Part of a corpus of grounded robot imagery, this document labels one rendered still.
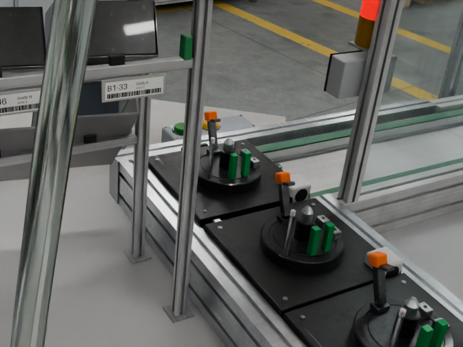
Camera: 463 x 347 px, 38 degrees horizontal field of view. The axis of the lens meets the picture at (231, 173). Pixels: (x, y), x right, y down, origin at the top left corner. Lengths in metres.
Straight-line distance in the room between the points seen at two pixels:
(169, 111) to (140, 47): 0.91
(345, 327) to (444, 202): 0.59
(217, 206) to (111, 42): 0.43
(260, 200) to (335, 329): 0.34
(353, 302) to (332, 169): 0.52
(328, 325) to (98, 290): 0.41
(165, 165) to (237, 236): 0.26
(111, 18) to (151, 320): 0.50
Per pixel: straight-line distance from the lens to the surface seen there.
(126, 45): 0.90
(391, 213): 1.41
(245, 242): 1.13
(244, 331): 1.02
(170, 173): 1.30
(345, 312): 1.03
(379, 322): 1.00
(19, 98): 0.83
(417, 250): 1.40
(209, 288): 1.09
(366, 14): 1.18
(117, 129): 1.08
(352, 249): 1.16
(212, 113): 1.32
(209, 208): 1.20
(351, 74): 1.19
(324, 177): 1.46
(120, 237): 1.31
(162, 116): 1.78
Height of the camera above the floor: 1.62
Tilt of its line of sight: 30 degrees down
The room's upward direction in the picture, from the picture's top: 7 degrees clockwise
